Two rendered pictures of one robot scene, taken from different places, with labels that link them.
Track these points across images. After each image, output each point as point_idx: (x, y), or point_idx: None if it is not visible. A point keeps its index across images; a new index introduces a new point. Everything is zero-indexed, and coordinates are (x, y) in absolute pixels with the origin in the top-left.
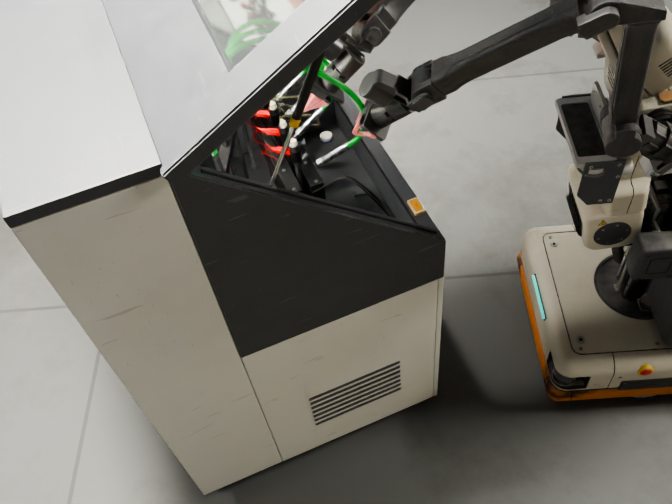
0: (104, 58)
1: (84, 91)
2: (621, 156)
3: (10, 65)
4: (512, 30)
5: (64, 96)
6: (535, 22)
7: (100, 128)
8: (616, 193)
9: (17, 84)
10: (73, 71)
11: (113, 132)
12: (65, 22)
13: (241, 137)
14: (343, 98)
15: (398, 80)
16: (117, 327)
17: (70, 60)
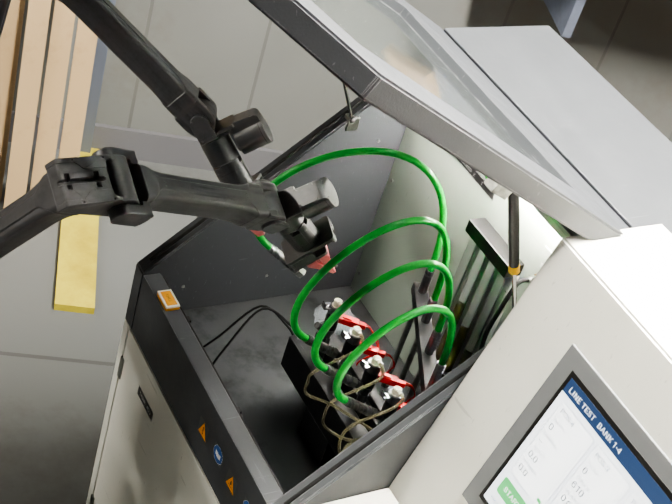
0: (552, 125)
1: (550, 98)
2: None
3: (647, 142)
4: (126, 21)
5: (566, 98)
6: (108, 0)
7: (512, 64)
8: None
9: (623, 121)
10: (575, 119)
11: (498, 58)
12: (626, 177)
13: None
14: (283, 245)
15: (231, 121)
16: None
17: (587, 131)
